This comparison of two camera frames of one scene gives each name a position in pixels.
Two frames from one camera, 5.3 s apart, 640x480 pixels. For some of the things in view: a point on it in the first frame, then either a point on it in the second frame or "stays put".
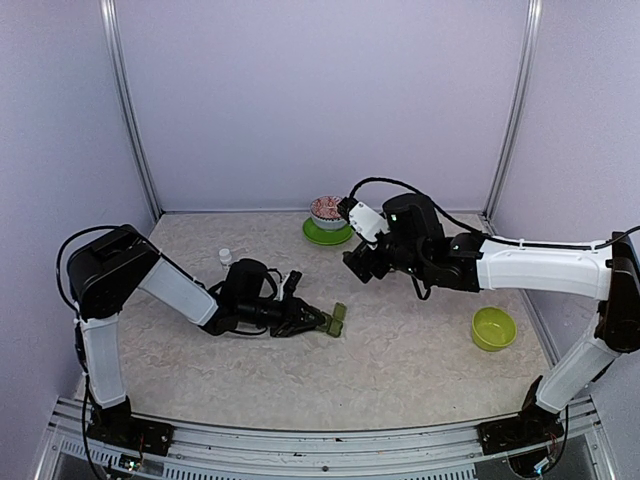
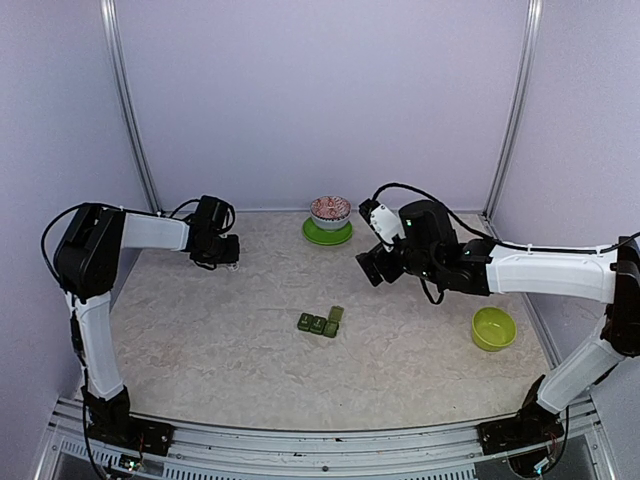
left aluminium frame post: x=115 y=53 stays put
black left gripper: x=292 y=323 to x=232 y=256
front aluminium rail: x=237 y=452 stays put
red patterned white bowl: x=325 y=214 stays put
